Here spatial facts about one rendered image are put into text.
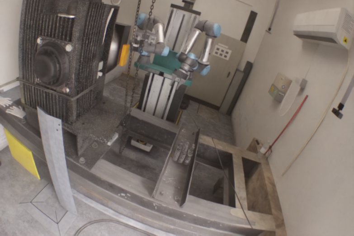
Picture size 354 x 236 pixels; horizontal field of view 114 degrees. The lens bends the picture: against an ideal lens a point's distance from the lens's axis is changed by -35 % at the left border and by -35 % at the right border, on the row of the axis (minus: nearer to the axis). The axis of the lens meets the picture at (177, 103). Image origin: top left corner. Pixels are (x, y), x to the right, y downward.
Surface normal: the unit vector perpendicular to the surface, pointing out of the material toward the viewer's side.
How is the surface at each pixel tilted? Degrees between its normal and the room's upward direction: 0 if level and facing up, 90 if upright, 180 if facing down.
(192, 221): 90
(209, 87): 90
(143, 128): 90
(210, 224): 90
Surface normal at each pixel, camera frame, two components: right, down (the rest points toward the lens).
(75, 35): -0.08, 0.42
